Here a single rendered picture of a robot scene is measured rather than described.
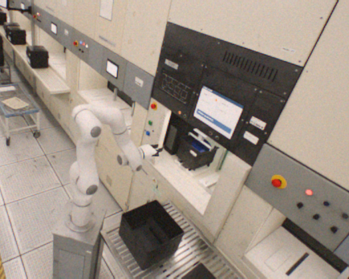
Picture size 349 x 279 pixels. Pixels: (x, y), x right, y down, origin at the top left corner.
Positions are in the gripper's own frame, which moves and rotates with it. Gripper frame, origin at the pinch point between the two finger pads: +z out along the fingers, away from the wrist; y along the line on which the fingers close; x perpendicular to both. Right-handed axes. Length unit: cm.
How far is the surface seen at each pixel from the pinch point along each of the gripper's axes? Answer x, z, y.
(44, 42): -17, 26, -317
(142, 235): -42, -25, 28
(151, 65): 44, 15, -41
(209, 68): 60, 15, 10
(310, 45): 85, 15, 53
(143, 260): -35, -38, 44
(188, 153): -15.0, 34.7, 0.8
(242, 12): 92, 15, 18
